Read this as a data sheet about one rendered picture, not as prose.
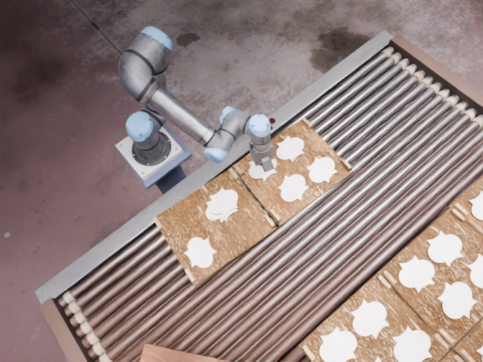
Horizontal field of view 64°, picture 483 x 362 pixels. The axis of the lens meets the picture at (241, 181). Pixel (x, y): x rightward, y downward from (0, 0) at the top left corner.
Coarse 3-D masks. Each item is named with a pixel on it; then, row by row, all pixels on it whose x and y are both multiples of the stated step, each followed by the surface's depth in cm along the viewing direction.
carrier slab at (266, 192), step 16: (288, 128) 181; (304, 128) 180; (304, 144) 176; (320, 144) 176; (240, 160) 176; (288, 160) 174; (304, 160) 173; (336, 160) 172; (272, 176) 171; (288, 176) 171; (304, 176) 170; (336, 176) 169; (256, 192) 169; (272, 192) 168; (304, 192) 167; (320, 192) 167; (272, 208) 165; (288, 208) 165
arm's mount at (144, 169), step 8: (128, 136) 189; (168, 136) 188; (120, 144) 187; (128, 144) 187; (168, 144) 186; (176, 144) 186; (128, 152) 185; (168, 152) 184; (176, 152) 184; (128, 160) 184; (136, 160) 183; (160, 160) 182; (168, 160) 183; (136, 168) 182; (144, 168) 182; (152, 168) 181; (160, 168) 184; (144, 176) 180
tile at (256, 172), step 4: (272, 160) 174; (252, 164) 174; (276, 164) 173; (252, 168) 173; (256, 168) 173; (260, 168) 172; (252, 172) 172; (256, 172) 172; (260, 172) 172; (264, 172) 172; (268, 172) 171; (272, 172) 171; (276, 172) 171; (252, 176) 171; (256, 176) 171; (260, 176) 171; (264, 176) 171; (268, 176) 171; (264, 180) 170
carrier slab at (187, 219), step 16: (224, 176) 173; (208, 192) 171; (240, 192) 170; (176, 208) 169; (192, 208) 168; (240, 208) 167; (256, 208) 166; (176, 224) 166; (192, 224) 165; (208, 224) 165; (224, 224) 164; (240, 224) 164; (256, 224) 163; (176, 240) 163; (224, 240) 162; (240, 240) 161; (256, 240) 160; (176, 256) 160; (224, 256) 159; (192, 272) 157; (208, 272) 157
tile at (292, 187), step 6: (288, 180) 169; (294, 180) 169; (300, 180) 169; (282, 186) 168; (288, 186) 168; (294, 186) 168; (300, 186) 168; (306, 186) 167; (282, 192) 167; (288, 192) 167; (294, 192) 167; (300, 192) 166; (282, 198) 166; (288, 198) 166; (294, 198) 166; (300, 198) 165
